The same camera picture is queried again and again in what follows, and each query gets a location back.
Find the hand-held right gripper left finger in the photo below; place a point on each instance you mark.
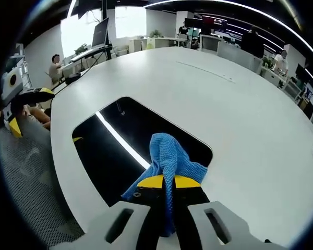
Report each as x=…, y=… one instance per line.
x=94, y=234

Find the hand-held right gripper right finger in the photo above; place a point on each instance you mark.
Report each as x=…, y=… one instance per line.
x=240, y=234

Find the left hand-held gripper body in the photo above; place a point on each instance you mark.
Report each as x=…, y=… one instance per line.
x=11, y=88

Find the blue cleaning cloth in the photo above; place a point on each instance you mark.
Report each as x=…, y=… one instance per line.
x=167, y=153

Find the metal storage rack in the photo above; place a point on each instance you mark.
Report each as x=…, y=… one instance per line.
x=26, y=65

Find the potted green plant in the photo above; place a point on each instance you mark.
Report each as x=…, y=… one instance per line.
x=81, y=49
x=155, y=34

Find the black laptop stand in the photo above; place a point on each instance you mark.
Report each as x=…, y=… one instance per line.
x=108, y=54

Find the open dark laptop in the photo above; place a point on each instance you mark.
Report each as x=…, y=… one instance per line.
x=100, y=32

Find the white framed panel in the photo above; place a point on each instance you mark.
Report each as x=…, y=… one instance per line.
x=209, y=43

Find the ceiling light strip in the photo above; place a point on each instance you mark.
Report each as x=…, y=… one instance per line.
x=250, y=9

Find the red wall display screen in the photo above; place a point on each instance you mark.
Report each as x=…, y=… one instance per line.
x=214, y=21

